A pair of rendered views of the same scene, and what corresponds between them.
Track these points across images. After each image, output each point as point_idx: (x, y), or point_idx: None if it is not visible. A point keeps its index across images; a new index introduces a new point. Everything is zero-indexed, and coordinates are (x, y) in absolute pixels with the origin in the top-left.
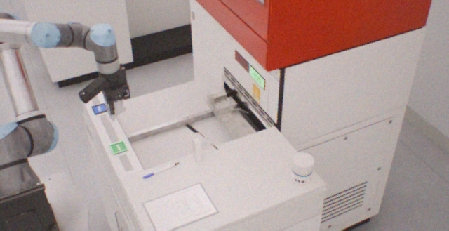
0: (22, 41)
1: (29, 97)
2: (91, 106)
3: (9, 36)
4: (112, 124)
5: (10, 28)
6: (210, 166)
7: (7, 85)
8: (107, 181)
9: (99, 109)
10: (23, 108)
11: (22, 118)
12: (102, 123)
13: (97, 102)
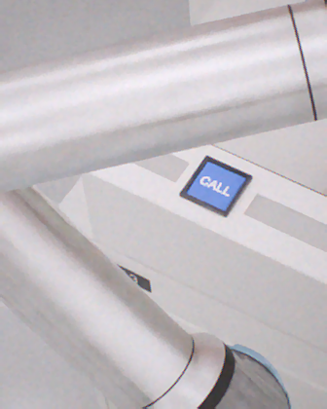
0: (280, 124)
1: (152, 312)
2: (180, 192)
3: (193, 133)
4: (323, 219)
5: (189, 93)
6: None
7: (50, 316)
8: (304, 391)
9: (216, 187)
10: (165, 366)
11: (191, 405)
12: (282, 232)
13: (168, 165)
